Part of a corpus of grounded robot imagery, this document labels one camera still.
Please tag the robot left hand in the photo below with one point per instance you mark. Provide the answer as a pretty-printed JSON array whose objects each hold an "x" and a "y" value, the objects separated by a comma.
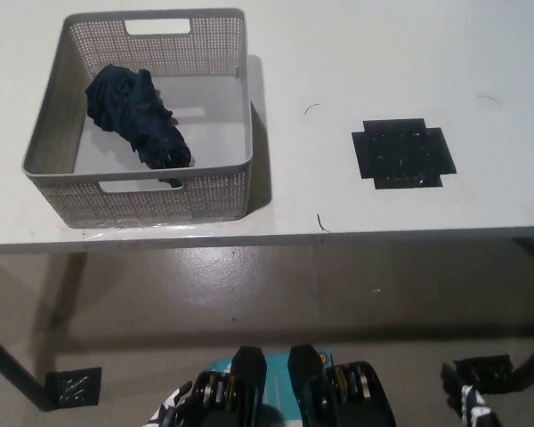
[{"x": 169, "y": 409}]

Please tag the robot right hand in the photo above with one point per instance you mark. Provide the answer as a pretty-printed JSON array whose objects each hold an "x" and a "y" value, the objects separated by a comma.
[{"x": 474, "y": 407}]

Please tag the navy folding umbrella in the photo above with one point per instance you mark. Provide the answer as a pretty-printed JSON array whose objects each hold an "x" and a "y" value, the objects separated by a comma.
[{"x": 133, "y": 111}]

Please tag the robot left black body block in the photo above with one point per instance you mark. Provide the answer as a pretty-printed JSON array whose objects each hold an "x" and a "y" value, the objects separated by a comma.
[{"x": 247, "y": 369}]

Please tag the robot black body block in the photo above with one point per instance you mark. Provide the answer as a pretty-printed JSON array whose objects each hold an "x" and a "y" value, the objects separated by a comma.
[
  {"x": 309, "y": 369},
  {"x": 247, "y": 369}
]

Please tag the robot right black body block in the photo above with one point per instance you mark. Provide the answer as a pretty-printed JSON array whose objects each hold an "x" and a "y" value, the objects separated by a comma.
[{"x": 309, "y": 369}]

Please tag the grey perforated plastic basket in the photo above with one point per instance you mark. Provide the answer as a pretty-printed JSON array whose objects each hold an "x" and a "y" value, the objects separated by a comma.
[{"x": 213, "y": 200}]

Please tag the black tape patch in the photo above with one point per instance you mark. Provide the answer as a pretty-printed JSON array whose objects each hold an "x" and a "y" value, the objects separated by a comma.
[{"x": 400, "y": 151}]

